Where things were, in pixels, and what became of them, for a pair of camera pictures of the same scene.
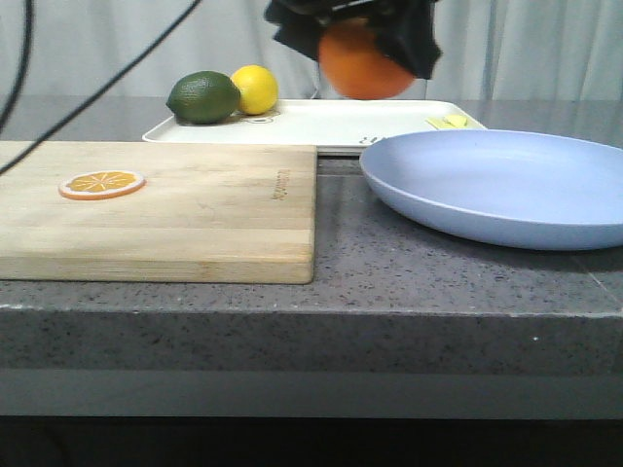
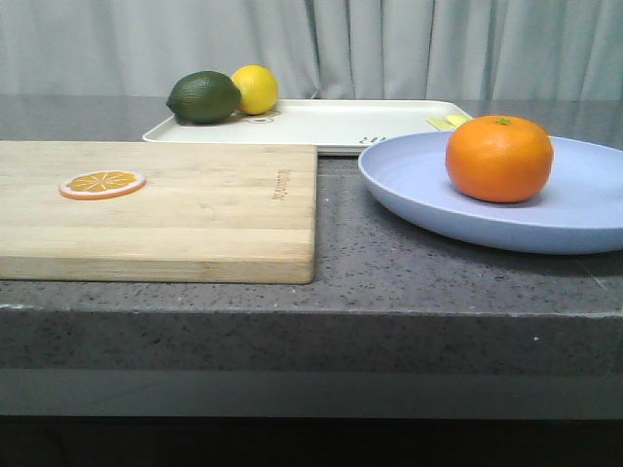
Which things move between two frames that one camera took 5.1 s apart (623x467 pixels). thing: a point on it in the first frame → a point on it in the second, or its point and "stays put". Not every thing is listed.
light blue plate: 523,189 stays put
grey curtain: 487,48 stays put
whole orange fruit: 354,64 → 500,159
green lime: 204,97 stays put
